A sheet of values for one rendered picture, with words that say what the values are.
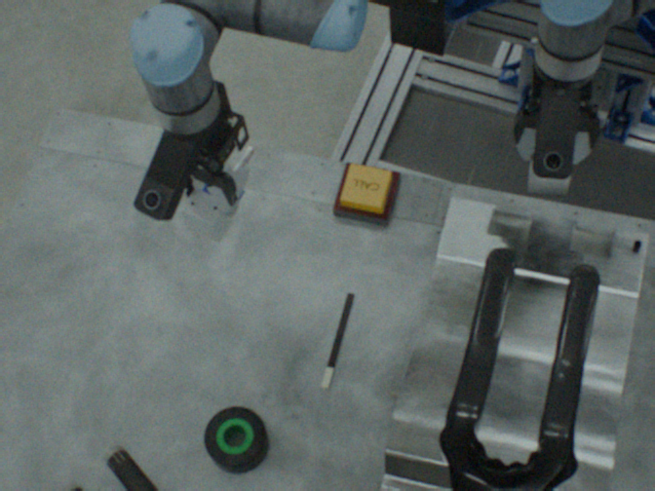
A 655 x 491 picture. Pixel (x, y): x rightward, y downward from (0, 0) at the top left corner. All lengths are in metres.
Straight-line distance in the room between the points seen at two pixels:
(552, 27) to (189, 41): 0.39
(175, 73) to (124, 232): 0.51
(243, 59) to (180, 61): 1.58
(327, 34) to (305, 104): 1.47
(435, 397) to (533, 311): 0.18
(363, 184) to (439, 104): 0.83
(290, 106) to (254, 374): 1.23
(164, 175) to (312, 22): 0.26
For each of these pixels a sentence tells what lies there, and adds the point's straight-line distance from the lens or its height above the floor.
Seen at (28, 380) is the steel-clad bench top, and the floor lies 0.80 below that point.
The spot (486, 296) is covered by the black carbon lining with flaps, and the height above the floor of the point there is 0.88.
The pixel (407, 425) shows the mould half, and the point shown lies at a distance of 1.46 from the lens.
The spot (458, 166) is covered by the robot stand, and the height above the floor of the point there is 0.21.
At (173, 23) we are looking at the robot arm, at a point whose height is 1.30.
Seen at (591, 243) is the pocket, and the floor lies 0.86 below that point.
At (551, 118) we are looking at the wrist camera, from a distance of 1.45.
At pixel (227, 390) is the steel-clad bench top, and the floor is 0.80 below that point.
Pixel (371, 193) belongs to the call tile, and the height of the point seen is 0.84.
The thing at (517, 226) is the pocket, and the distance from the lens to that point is 1.65.
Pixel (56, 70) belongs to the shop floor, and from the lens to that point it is 2.96.
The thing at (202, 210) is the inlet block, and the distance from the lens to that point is 1.57.
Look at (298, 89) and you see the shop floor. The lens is 2.81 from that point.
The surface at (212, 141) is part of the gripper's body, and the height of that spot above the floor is 1.09.
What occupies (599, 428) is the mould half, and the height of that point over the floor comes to 0.92.
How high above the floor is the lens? 2.33
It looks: 63 degrees down
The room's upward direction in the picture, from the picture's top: 10 degrees counter-clockwise
